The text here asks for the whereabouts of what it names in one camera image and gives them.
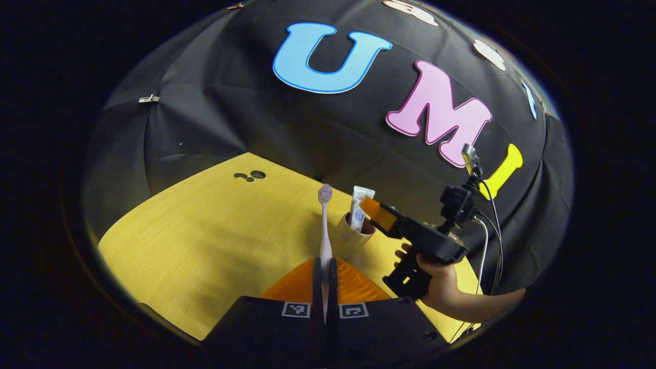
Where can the black backdrop cloth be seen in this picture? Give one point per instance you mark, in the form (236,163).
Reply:
(230,92)

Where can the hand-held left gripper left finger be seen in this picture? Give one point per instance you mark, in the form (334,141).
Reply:
(318,287)

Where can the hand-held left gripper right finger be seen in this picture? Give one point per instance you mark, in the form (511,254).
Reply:
(333,287)

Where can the white toothpaste tube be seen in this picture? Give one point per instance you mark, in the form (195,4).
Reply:
(359,202)

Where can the orange cloth clip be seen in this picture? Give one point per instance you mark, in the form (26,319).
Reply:
(236,6)

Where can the beige cup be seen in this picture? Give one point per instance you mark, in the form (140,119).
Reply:
(353,243)

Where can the pink toothbrush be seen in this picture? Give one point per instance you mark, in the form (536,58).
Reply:
(325,241)

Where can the wooden desktop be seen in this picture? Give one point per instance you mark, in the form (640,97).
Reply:
(215,246)

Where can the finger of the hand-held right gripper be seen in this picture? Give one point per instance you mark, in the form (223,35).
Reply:
(382,215)

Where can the silver cloth clip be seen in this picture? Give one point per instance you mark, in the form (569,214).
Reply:
(148,98)

